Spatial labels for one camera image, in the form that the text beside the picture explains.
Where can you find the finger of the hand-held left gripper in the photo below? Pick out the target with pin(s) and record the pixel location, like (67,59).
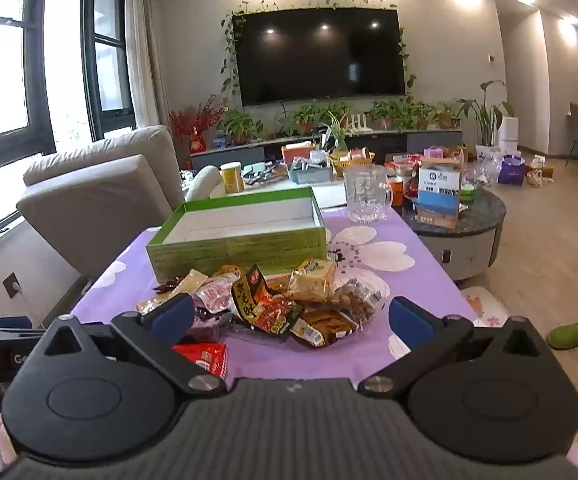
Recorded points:
(4,324)

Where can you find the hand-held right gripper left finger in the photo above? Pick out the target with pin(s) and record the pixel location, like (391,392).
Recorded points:
(174,316)

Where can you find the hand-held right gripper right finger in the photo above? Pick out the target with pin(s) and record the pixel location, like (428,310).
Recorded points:
(410,319)

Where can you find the beige snack packet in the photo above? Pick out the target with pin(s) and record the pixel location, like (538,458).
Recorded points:
(189,282)

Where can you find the pink snack packet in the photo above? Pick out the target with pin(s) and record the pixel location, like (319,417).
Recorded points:
(216,295)

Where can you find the red snack packet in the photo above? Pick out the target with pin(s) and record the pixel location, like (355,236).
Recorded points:
(204,360)

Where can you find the clear packet of brown snacks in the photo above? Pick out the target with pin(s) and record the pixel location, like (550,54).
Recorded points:
(359,302)

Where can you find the green cardboard box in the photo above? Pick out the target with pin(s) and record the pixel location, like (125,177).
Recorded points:
(219,255)

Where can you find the brown orange snack packet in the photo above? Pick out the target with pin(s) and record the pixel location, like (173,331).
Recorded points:
(324,327)

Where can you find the black yellow-print snack packet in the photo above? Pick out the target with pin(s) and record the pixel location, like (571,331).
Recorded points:
(264,305)

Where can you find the white snack packet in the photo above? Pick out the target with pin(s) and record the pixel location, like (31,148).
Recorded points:
(314,280)

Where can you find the white floral floor mat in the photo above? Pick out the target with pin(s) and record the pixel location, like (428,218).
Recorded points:
(484,305)

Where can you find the purple floral tablecloth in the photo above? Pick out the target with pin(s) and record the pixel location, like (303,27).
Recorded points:
(319,365)

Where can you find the dark marble round table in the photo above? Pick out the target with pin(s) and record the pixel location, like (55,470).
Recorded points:
(479,215)

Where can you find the orange cup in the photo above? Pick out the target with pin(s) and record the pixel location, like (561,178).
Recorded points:
(396,192)

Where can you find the blue white carton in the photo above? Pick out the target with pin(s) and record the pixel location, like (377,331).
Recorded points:
(439,195)

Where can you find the red snack bag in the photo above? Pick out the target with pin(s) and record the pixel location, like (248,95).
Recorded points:
(411,185)

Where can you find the beige armchair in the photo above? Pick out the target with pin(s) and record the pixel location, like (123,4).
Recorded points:
(99,195)

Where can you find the yellow can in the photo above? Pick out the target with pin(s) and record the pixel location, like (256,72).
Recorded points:
(232,179)

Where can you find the green slipper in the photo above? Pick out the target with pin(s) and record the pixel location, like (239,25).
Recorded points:
(569,336)

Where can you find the wicker basket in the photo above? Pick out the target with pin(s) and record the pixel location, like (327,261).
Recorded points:
(351,166)

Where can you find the pale teal box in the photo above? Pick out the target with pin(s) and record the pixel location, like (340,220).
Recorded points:
(255,168)

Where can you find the small purple gift box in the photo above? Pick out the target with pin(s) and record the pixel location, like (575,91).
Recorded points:
(434,152)

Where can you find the grey-blue storage basket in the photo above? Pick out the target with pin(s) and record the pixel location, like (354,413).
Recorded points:
(311,175)

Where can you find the purple shopping bag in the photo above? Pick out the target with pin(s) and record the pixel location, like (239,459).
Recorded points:
(513,172)

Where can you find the grey television cabinet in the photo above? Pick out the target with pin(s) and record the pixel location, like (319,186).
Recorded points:
(429,138)

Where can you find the red flower arrangement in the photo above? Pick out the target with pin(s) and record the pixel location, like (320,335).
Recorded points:
(194,120)

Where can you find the red orange box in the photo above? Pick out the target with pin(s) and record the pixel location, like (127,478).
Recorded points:
(296,155)

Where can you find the spider plant in vase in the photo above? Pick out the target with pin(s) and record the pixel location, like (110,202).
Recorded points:
(338,132)

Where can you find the row of potted plants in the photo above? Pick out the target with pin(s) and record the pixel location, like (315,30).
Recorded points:
(239,122)

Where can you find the white air purifier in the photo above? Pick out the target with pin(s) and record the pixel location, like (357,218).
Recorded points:
(509,135)

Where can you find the large leafy floor plant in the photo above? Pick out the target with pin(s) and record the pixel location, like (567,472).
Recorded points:
(486,120)

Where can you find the beige curtain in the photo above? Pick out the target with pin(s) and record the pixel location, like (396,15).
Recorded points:
(144,60)

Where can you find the trailing green vine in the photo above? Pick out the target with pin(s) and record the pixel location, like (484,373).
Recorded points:
(229,60)

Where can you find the wall socket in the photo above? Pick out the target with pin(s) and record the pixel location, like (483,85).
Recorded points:
(12,286)

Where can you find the wall television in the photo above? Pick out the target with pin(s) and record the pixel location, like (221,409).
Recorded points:
(319,55)

